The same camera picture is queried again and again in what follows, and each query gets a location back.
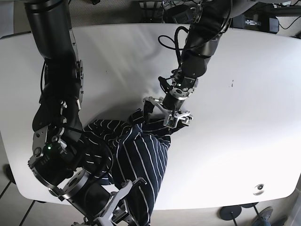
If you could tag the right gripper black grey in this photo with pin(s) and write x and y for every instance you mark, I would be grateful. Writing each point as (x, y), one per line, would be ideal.
(102, 208)

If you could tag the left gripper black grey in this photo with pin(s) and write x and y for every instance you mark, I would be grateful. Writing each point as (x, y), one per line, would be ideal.
(170, 104)

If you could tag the navy white striped T-shirt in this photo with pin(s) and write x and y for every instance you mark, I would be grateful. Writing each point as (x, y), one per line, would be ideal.
(140, 149)

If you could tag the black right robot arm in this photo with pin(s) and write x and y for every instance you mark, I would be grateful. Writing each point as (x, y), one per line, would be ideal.
(63, 160)

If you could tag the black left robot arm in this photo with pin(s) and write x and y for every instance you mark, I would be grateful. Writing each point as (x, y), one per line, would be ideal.
(194, 46)

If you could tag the black box under table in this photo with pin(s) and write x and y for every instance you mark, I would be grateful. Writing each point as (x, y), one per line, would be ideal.
(180, 14)

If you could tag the black round stand base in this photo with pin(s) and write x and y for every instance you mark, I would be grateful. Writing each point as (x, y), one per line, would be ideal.
(229, 213)

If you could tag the right silver table grommet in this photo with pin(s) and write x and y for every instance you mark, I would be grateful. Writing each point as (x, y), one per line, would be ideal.
(258, 189)

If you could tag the grey shoe on floor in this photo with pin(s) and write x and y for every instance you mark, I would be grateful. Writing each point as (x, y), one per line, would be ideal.
(263, 218)

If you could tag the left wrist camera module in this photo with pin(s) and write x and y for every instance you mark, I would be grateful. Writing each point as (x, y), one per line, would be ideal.
(170, 121)

